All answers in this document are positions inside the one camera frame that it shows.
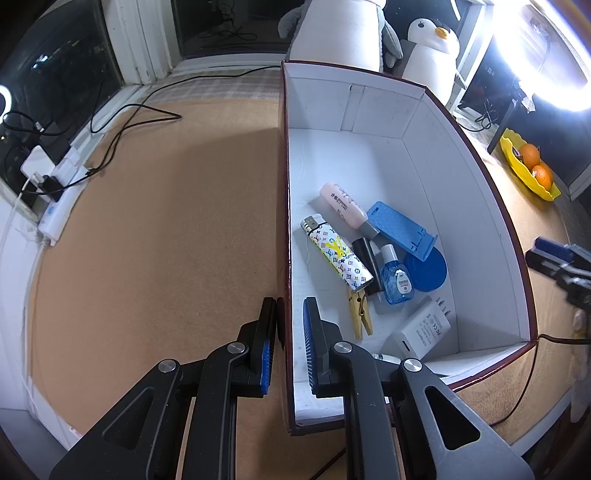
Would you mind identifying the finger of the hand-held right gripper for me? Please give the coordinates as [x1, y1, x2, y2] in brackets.
[525, 249, 566, 282]
[536, 237, 575, 259]

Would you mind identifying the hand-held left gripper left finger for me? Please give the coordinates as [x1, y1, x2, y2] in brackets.
[48, 296, 284, 480]

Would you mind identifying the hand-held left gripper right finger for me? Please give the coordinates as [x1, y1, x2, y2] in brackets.
[302, 296, 536, 480]

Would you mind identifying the wooden clothespin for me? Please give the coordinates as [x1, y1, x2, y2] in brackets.
[346, 286, 375, 340]

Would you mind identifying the white patterned lighter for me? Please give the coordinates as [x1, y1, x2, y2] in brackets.
[300, 215, 374, 293]

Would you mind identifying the white charger plug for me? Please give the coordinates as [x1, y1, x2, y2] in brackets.
[381, 295, 452, 361]

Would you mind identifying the black cylinder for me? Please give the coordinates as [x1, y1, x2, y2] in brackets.
[352, 237, 385, 296]

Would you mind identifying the blue eye drop bottle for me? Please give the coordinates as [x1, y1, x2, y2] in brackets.
[379, 244, 415, 305]

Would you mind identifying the blue round lid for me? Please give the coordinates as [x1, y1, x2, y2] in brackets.
[405, 247, 448, 292]

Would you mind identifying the blue phone stand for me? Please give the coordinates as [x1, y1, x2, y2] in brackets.
[367, 200, 438, 258]

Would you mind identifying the pink tube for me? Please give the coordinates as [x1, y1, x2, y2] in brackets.
[320, 182, 382, 238]

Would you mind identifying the white cardboard box red rim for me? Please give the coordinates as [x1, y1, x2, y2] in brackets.
[277, 60, 540, 437]

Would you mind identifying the yellow fruit bowl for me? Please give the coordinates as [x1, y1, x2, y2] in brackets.
[500, 128, 561, 202]

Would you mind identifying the small penguin plush toy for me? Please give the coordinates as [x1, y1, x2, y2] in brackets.
[402, 17, 465, 106]

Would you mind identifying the white power strip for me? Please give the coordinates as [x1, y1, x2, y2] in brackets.
[21, 138, 90, 246]

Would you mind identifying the black power plug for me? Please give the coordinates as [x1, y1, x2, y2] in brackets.
[37, 173, 63, 195]

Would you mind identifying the white power adapter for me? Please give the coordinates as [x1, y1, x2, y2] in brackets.
[21, 145, 56, 183]

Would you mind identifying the large penguin plush toy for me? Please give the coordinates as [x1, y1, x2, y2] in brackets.
[278, 0, 403, 72]

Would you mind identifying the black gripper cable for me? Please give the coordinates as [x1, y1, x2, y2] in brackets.
[489, 335, 591, 428]

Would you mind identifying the black ring light tripod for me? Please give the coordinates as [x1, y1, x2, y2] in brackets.
[487, 88, 536, 155]

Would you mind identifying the white ring light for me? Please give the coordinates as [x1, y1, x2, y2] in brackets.
[489, 0, 591, 112]

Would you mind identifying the black power cable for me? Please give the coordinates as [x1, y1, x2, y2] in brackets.
[90, 65, 282, 171]

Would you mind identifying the white charging cable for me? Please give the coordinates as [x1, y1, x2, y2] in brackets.
[0, 172, 44, 252]

